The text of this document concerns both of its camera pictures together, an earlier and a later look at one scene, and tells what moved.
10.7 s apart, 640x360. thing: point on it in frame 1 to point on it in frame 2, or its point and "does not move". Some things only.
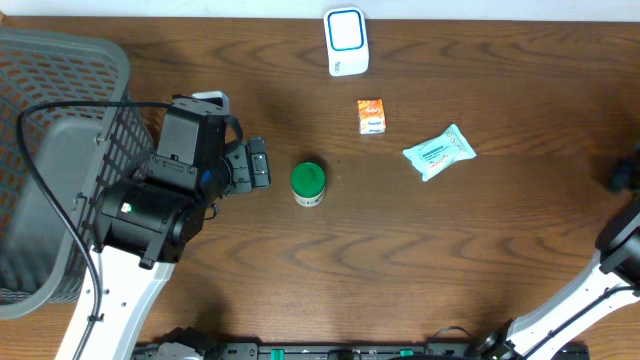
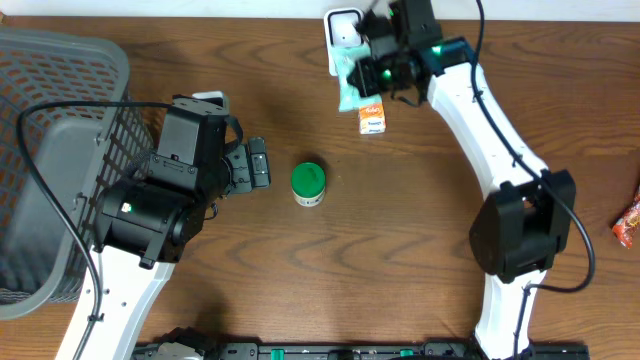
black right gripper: [627, 172] to [363, 72]
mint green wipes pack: [435, 155] to [343, 59]
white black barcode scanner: [347, 43] does not move
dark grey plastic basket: [80, 153] does not move
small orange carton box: [371, 116] does not move
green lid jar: [308, 181] does not move
